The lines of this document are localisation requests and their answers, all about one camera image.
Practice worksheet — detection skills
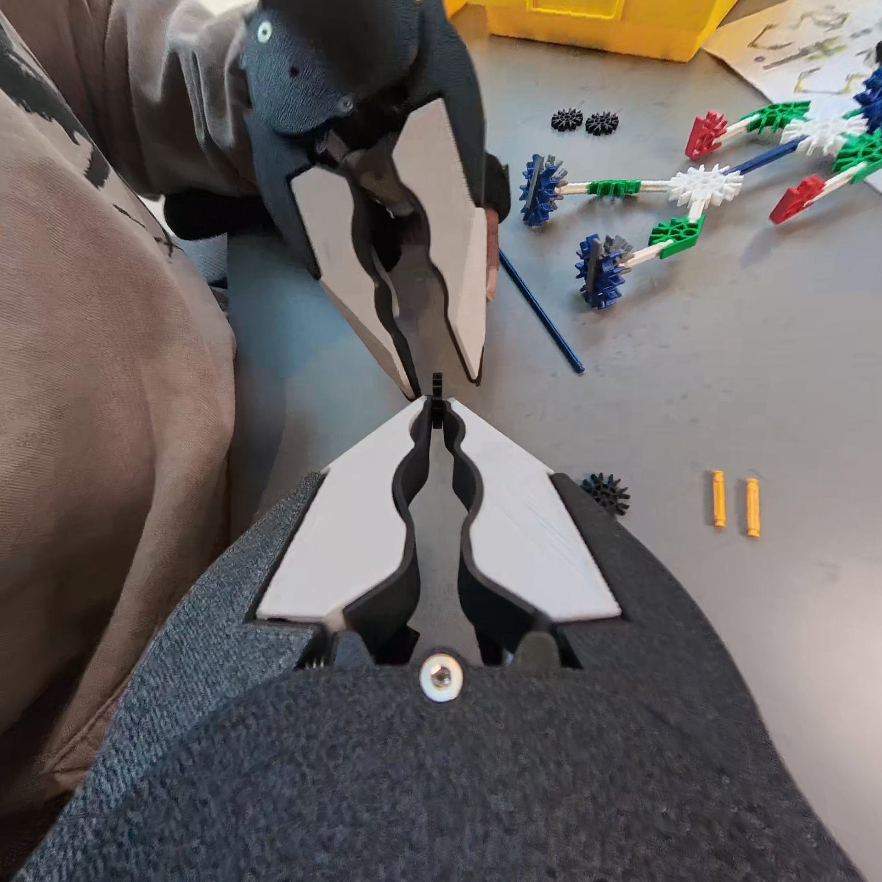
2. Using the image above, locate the printed instruction sheet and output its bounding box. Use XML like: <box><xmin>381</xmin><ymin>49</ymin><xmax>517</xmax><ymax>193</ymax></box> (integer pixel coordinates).
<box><xmin>703</xmin><ymin>0</ymin><xmax>882</xmax><ymax>149</ymax></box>

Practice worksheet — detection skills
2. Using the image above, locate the person's left forearm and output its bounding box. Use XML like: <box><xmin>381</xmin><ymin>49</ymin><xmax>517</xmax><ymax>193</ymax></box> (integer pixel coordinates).
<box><xmin>14</xmin><ymin>0</ymin><xmax>266</xmax><ymax>204</ymax></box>

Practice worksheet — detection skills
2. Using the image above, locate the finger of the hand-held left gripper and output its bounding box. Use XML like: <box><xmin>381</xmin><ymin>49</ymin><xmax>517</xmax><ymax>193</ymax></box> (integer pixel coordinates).
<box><xmin>391</xmin><ymin>95</ymin><xmax>490</xmax><ymax>385</ymax></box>
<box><xmin>288</xmin><ymin>165</ymin><xmax>423</xmax><ymax>401</ymax></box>

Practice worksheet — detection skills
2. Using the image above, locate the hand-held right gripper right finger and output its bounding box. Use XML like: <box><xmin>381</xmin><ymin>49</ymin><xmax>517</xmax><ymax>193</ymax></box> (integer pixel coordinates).
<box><xmin>441</xmin><ymin>398</ymin><xmax>622</xmax><ymax>652</ymax></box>

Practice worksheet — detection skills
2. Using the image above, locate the person's beige shirt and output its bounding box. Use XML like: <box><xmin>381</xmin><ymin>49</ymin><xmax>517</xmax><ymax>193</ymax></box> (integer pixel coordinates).
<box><xmin>0</xmin><ymin>14</ymin><xmax>238</xmax><ymax>828</ymax></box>

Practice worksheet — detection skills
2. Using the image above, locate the colourful toy rod model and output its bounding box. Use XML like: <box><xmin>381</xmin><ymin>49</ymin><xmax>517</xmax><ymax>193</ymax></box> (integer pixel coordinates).
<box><xmin>518</xmin><ymin>62</ymin><xmax>882</xmax><ymax>311</ymax></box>

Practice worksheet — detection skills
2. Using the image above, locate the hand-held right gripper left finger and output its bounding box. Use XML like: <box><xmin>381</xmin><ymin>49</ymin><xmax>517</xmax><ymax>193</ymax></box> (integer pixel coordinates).
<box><xmin>255</xmin><ymin>394</ymin><xmax>435</xmax><ymax>652</ymax></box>

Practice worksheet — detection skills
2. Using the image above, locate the person's left hand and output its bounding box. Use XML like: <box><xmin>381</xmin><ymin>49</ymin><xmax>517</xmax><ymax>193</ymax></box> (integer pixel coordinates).
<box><xmin>484</xmin><ymin>207</ymin><xmax>502</xmax><ymax>304</ymax></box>

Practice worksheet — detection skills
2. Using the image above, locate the grey desk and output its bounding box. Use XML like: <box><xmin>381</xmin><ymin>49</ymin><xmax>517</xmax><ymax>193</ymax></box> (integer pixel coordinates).
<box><xmin>207</xmin><ymin>0</ymin><xmax>882</xmax><ymax>882</ymax></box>

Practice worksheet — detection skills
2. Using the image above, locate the long blue toy rod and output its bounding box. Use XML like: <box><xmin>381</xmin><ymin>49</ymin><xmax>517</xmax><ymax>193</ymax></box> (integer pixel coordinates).
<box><xmin>498</xmin><ymin>248</ymin><xmax>587</xmax><ymax>375</ymax></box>

